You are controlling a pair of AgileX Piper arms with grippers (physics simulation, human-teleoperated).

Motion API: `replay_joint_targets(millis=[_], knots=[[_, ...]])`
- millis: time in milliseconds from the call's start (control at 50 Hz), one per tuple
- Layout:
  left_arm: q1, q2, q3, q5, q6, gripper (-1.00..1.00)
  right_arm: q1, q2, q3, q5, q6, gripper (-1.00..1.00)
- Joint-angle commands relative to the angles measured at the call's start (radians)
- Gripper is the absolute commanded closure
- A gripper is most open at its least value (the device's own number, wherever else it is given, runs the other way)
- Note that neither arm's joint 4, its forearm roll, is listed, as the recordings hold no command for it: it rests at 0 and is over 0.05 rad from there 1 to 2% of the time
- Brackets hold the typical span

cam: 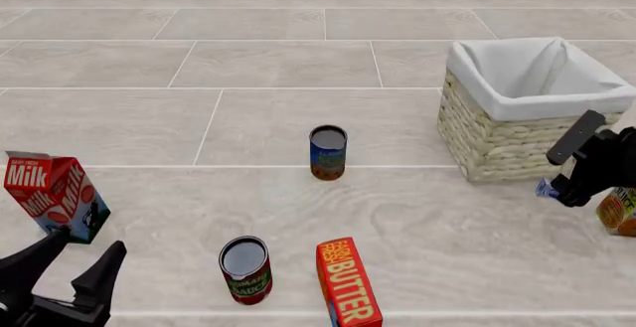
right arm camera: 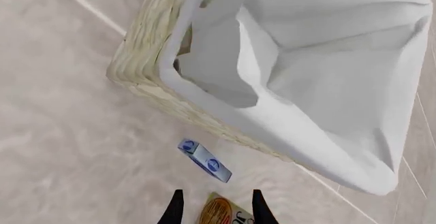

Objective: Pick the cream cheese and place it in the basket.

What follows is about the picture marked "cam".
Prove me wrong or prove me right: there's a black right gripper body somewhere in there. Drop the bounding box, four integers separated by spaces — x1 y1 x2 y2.
570 125 636 194

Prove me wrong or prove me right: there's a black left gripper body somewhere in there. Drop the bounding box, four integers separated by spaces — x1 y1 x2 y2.
0 288 112 327

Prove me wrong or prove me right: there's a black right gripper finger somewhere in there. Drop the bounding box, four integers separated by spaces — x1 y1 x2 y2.
549 174 611 209

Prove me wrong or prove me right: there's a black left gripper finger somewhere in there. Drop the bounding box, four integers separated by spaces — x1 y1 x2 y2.
71 240 128 308
0 226 72 295

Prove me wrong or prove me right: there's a small blue cream cheese box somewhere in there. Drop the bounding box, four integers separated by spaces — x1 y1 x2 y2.
534 177 560 199

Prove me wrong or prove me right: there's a woven basket with white liner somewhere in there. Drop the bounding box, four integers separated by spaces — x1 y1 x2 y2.
436 35 636 184

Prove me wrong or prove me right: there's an orange juice carton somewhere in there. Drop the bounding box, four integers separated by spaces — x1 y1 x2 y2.
595 186 636 239

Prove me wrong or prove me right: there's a red and white milk carton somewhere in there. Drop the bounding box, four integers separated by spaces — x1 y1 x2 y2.
3 150 112 245

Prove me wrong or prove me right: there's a red tomato sauce can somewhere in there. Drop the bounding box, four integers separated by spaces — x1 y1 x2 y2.
218 235 274 306

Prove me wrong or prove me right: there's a red butter box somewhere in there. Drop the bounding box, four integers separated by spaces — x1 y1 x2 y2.
315 236 385 327

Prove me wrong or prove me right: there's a blue alphabet soup can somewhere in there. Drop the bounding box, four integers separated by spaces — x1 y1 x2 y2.
308 124 349 182

